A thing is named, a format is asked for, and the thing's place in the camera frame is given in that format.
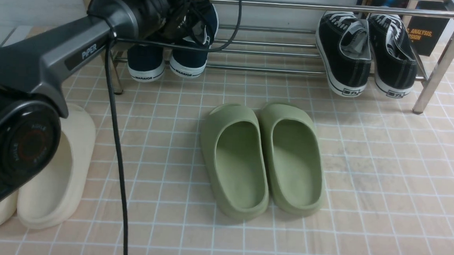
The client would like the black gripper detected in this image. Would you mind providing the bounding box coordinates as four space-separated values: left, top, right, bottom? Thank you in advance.
154 0 212 47

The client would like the navy canvas shoe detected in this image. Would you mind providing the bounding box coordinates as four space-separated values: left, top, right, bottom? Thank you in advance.
169 0 219 79
126 45 166 82

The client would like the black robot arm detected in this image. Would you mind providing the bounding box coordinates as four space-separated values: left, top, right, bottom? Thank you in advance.
0 0 191 202

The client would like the metal shoe rack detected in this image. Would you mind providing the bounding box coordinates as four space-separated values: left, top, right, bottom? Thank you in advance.
71 0 454 116

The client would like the left green slide slipper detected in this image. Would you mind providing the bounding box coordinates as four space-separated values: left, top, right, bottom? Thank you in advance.
199 103 269 222

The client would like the green slide slipper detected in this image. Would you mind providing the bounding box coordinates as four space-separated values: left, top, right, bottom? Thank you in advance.
199 103 269 222
259 102 325 217

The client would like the left black canvas sneaker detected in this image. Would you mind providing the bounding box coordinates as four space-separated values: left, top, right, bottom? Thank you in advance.
315 10 372 97

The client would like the black canvas sneaker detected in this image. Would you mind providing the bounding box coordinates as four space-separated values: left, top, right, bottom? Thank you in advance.
367 13 418 99
315 10 372 97

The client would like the right green slide slipper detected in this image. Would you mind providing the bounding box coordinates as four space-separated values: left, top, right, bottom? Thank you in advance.
259 102 325 217

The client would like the right black canvas sneaker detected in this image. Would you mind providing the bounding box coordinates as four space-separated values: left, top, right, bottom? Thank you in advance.
367 13 418 99

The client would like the right cream slide slipper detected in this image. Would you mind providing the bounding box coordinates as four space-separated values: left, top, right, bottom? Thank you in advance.
17 103 97 229

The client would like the black book orange text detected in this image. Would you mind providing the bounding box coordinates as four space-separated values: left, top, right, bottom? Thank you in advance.
407 16 449 56

